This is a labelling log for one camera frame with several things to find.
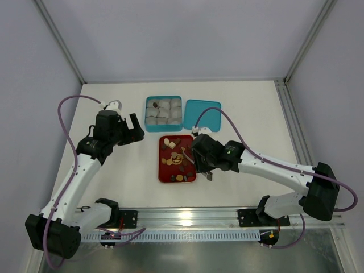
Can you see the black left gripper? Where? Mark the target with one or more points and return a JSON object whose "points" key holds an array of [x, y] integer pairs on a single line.
{"points": [[128, 132]]}

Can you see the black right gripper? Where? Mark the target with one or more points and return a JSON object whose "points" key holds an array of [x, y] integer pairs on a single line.
{"points": [[201, 160]]}

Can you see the stainless steel tongs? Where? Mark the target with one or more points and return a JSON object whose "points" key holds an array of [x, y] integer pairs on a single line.
{"points": [[187, 155]]}

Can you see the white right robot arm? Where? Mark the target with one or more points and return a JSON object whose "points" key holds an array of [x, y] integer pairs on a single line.
{"points": [[313, 191]]}

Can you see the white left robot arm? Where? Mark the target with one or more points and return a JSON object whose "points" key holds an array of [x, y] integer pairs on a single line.
{"points": [[55, 230]]}

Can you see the teal tin box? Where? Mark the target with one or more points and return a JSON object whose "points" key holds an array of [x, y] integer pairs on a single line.
{"points": [[167, 117]]}

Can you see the red lacquer tray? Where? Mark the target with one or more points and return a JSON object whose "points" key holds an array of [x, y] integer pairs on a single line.
{"points": [[172, 162]]}

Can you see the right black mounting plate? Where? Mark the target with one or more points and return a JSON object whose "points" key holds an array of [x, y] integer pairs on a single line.
{"points": [[248, 218]]}

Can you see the black mounting plate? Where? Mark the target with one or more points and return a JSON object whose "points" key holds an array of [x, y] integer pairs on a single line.
{"points": [[128, 219], [248, 218]]}

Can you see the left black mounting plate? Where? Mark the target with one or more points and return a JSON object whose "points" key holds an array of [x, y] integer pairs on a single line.
{"points": [[128, 219]]}

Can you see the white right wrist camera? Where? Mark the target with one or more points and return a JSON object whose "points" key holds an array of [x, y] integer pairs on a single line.
{"points": [[195, 131]]}

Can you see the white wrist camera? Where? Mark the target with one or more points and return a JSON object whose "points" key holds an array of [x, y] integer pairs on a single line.
{"points": [[115, 105], [195, 131]]}

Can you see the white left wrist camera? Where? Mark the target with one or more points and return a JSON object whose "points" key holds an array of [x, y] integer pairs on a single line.
{"points": [[115, 105]]}

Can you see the white slotted cable duct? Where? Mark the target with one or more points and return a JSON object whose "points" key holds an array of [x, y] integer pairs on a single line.
{"points": [[174, 236]]}

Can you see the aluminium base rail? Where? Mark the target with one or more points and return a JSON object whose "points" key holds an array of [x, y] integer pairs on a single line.
{"points": [[219, 217]]}

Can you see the aluminium frame post left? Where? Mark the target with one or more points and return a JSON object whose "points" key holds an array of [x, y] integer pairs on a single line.
{"points": [[48, 20]]}

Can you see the aluminium frame post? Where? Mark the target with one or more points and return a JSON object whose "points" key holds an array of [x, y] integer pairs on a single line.
{"points": [[311, 36], [48, 20]]}

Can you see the aluminium frame post right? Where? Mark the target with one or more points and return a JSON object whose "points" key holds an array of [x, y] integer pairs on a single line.
{"points": [[311, 36]]}

